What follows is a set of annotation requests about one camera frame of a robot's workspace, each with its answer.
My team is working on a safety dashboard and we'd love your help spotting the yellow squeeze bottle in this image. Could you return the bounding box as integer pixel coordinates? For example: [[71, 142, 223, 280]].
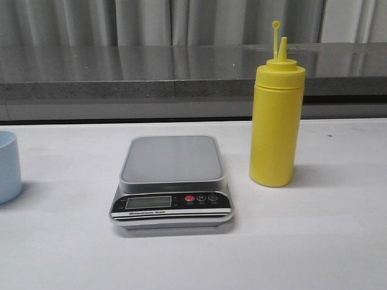
[[250, 21, 306, 187]]

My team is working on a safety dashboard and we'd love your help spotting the light blue plastic cup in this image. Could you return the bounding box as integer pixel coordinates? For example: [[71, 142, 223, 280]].
[[0, 131, 22, 204]]

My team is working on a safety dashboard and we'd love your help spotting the silver digital kitchen scale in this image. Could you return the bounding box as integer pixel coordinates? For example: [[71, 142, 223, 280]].
[[109, 135, 235, 230]]

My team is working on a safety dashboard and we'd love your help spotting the grey stone counter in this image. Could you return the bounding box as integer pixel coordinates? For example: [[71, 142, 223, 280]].
[[1, 43, 386, 124]]

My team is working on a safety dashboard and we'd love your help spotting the grey curtain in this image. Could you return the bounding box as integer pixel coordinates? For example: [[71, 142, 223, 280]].
[[1, 1, 386, 47]]

